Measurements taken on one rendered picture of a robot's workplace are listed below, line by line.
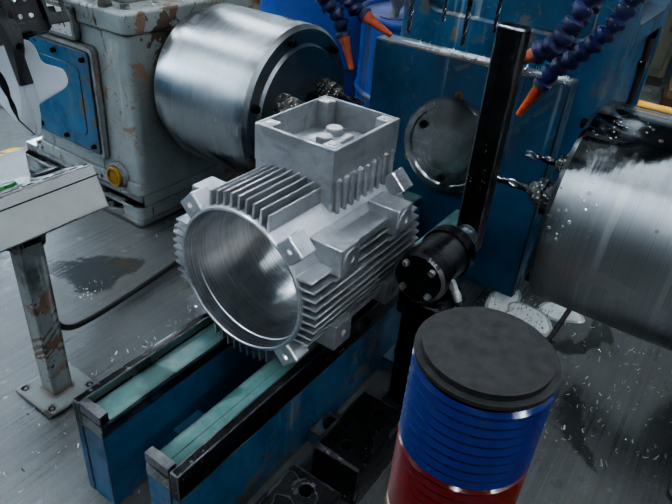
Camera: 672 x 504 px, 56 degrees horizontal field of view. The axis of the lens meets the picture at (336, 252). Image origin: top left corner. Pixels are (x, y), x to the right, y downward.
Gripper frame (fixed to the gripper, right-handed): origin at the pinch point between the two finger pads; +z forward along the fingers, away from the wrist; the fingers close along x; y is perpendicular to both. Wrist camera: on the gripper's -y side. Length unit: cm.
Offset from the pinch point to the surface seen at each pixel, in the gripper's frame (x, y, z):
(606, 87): -39, 63, 17
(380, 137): -28.9, 20.3, 10.7
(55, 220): -3.5, -2.8, 9.8
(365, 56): 74, 170, 10
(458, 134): -22, 50, 18
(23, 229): -3.5, -6.2, 9.4
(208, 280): -12.2, 6.2, 20.7
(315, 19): 102, 183, -8
